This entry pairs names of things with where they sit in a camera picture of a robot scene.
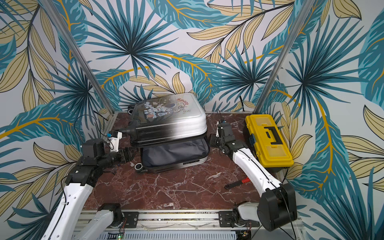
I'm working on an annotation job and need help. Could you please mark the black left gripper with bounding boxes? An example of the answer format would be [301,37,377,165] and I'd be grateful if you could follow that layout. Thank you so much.
[97,147,139,172]

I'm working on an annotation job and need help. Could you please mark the silver space-print hard suitcase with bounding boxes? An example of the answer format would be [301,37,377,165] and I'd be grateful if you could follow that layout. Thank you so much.
[116,93,210,173]

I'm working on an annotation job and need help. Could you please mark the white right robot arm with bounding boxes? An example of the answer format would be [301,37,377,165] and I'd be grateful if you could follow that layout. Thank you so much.
[210,121,298,232]

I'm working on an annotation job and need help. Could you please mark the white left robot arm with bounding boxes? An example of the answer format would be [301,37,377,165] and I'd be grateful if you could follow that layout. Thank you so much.
[42,137,132,240]

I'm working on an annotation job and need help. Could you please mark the yellow and black toolbox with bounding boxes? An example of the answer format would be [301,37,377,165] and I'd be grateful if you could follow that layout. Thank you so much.
[245,115,294,173]

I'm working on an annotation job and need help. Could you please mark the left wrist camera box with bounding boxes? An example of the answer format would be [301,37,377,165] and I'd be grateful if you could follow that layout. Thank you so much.
[107,131,123,152]

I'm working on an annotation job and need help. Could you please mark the red handled tool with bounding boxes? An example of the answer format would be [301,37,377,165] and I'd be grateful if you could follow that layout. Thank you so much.
[225,178,251,190]

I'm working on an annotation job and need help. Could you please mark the perforated white cable tray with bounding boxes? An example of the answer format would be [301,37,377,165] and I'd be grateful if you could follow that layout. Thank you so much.
[97,231,238,240]

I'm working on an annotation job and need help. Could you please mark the aluminium front rail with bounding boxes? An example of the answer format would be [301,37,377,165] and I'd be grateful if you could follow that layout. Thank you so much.
[68,209,304,232]

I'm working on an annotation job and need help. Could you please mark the right aluminium corner post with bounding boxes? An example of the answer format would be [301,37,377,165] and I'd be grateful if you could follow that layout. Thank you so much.
[253,1,315,114]

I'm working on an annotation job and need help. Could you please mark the aluminium corner post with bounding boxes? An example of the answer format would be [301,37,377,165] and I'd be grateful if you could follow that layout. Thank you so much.
[253,1,315,114]
[41,0,115,115]

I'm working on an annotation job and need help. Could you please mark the left aluminium corner post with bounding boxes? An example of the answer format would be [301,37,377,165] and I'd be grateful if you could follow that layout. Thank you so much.
[41,0,115,115]

